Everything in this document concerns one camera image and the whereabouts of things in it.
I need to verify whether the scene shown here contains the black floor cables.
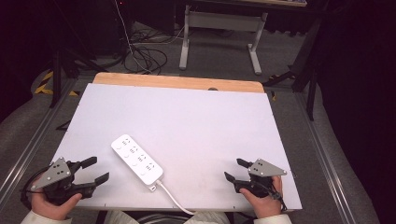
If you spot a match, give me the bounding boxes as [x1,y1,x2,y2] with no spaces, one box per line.
[123,29,169,76]

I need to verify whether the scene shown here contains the white power strip cable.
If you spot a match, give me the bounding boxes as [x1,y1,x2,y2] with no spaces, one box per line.
[155,179,196,217]

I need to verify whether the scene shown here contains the person's legs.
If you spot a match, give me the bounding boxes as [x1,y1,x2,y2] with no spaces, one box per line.
[104,209,232,224]

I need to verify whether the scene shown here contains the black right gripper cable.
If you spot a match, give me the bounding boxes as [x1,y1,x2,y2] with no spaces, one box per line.
[260,181,288,213]

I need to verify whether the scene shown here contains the aluminium rail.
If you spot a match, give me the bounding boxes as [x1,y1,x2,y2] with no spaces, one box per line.
[0,77,78,203]
[293,92,357,224]

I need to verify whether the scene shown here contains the thin white cable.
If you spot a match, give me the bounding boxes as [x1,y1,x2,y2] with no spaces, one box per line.
[113,0,148,75]

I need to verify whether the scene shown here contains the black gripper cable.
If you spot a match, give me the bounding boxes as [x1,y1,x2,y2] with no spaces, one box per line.
[20,166,52,210]
[260,181,288,213]

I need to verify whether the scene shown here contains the black metal stand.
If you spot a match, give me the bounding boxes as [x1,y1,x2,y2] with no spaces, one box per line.
[262,17,323,121]
[49,0,108,109]

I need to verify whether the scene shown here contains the dark curtain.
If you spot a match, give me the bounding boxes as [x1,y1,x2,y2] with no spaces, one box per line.
[316,0,396,224]

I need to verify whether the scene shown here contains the white board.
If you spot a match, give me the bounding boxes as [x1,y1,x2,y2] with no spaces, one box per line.
[50,82,304,213]

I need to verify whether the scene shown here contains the yellow black floor tape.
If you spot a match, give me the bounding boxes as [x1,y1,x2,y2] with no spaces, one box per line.
[33,70,79,97]

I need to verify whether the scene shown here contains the white metal desk frame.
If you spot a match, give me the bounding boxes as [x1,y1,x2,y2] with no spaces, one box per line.
[178,4,269,76]

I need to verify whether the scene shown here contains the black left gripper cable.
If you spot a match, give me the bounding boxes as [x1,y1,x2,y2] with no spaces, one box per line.
[20,166,52,210]

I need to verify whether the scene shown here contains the person's left hand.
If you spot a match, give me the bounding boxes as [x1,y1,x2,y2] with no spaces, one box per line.
[31,190,83,221]

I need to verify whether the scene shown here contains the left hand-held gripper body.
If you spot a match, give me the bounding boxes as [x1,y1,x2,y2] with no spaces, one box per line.
[30,157,95,206]

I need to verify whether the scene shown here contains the white power strip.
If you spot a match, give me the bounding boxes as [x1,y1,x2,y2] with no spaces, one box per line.
[110,133,164,191]

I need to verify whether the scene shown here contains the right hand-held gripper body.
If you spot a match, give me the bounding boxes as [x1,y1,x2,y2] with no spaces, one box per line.
[233,158,288,199]

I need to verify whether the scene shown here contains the person's right hand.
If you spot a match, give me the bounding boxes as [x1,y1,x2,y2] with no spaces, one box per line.
[238,175,284,219]

